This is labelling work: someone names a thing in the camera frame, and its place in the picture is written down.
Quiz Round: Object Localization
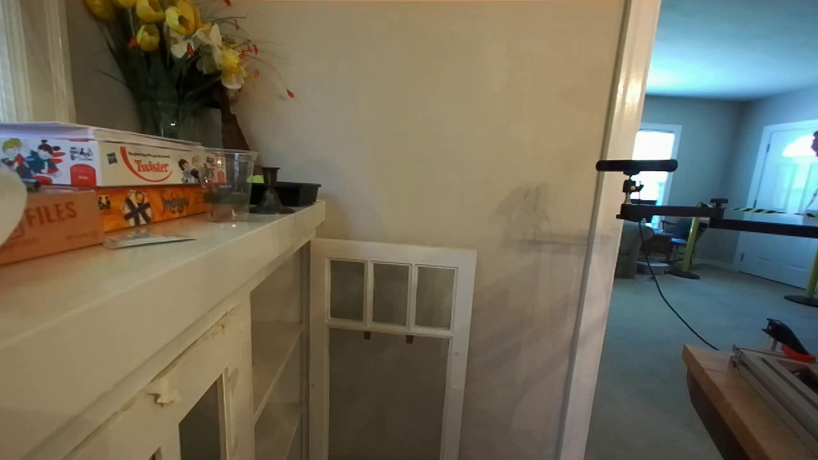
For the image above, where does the black and red tool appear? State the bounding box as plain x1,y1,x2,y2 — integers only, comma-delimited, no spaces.
758,315,818,366

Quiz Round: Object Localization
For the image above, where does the closed white cabinet door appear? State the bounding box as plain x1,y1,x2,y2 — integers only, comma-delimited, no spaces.
58,300,258,460

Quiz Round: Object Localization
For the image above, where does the flat white paper card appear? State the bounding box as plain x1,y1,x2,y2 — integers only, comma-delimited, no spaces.
101,231,193,254

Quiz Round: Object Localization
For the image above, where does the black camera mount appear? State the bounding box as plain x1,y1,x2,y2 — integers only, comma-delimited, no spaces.
621,172,647,206

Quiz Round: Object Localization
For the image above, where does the white board game box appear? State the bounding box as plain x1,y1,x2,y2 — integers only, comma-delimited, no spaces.
0,120,215,191

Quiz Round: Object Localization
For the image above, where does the yellow white flower bouquet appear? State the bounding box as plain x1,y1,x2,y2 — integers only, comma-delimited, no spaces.
79,0,297,139

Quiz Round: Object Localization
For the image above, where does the white glass-door cabinet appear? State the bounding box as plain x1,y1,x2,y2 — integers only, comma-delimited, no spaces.
0,200,330,460

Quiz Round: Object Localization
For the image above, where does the small black candle holder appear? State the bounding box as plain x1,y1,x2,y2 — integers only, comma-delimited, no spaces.
247,164,288,214

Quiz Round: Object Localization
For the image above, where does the clear glass cup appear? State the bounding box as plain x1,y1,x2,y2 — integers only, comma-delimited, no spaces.
202,148,258,222

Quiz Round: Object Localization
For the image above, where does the yellow-green stand leg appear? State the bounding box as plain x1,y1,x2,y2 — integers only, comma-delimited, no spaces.
677,214,713,282
785,246,818,309

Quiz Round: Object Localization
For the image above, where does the white panelled door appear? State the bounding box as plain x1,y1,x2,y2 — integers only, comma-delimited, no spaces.
736,114,818,291

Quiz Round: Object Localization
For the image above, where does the orange board game box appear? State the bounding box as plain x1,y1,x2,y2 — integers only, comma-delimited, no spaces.
91,183,212,235

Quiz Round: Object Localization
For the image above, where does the black plastic tray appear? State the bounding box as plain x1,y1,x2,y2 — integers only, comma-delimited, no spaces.
272,180,325,210

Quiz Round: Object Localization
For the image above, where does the black stereo camera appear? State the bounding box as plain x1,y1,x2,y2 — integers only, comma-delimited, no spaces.
592,157,679,177

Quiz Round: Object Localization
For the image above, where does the clear glass flower vase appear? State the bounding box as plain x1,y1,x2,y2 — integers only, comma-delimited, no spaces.
132,71,205,141

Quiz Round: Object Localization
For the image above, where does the black camera cable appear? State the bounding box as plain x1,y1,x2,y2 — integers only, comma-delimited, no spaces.
637,227,723,352

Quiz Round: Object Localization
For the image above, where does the brown files box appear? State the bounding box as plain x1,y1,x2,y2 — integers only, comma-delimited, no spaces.
0,187,104,269

